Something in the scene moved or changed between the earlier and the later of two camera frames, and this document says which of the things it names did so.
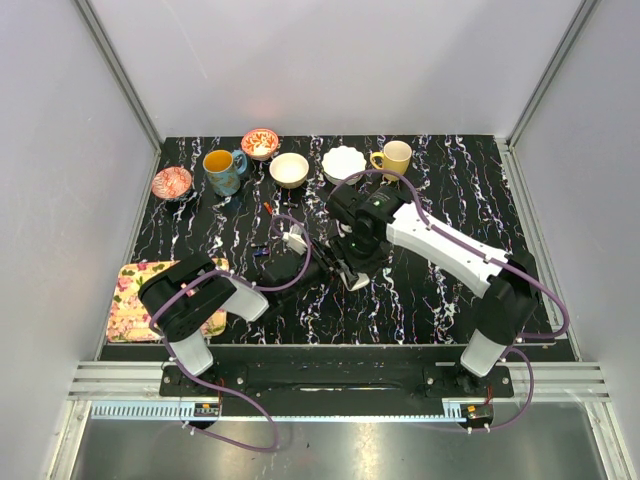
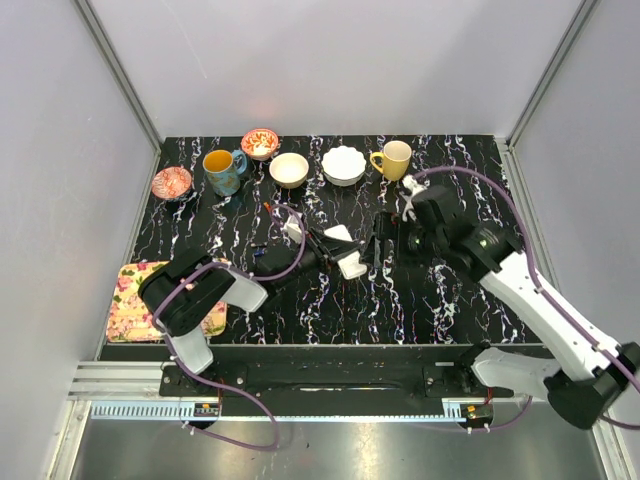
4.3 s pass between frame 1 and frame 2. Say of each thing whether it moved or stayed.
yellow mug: stayed
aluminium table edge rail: stayed
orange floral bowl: stayed
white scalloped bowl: stayed
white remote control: moved
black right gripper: moved
